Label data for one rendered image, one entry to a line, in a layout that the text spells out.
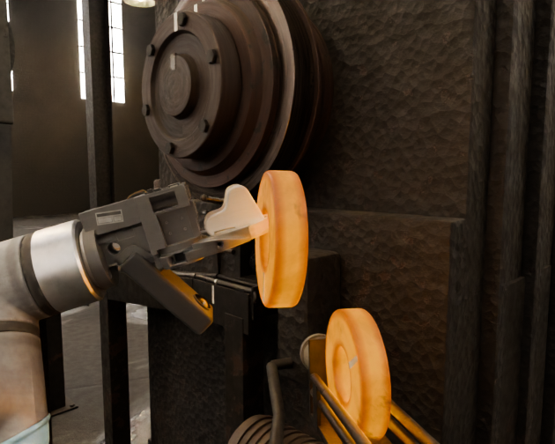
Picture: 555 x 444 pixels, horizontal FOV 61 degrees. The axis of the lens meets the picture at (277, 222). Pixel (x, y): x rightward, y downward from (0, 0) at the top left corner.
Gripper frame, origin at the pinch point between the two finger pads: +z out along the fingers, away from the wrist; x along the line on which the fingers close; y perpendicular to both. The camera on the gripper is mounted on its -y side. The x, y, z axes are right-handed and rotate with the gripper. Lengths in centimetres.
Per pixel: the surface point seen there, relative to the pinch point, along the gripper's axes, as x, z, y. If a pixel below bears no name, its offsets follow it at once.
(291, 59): 30.2, 14.2, 21.7
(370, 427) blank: -7.0, 2.6, -23.2
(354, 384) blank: -4.8, 2.6, -19.2
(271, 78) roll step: 31.7, 10.3, 19.6
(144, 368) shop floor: 172, -59, -77
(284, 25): 31.5, 15.0, 27.8
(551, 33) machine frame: 33, 67, 14
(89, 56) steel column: 721, -111, 213
